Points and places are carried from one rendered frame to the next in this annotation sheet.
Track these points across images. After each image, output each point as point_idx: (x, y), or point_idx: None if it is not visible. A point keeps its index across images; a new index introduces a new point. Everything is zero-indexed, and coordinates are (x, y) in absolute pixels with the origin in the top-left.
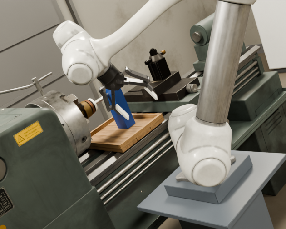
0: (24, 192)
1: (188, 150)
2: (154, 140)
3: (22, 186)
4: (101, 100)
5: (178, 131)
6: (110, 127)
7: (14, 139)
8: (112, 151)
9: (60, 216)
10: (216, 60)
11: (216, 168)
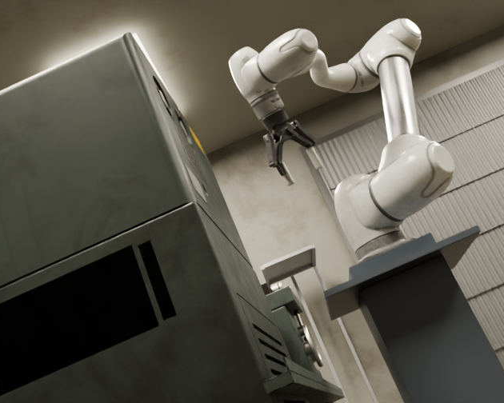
0: (209, 184)
1: (409, 146)
2: None
3: (206, 175)
4: None
5: (362, 182)
6: None
7: (189, 128)
8: None
9: (242, 256)
10: (401, 89)
11: (447, 153)
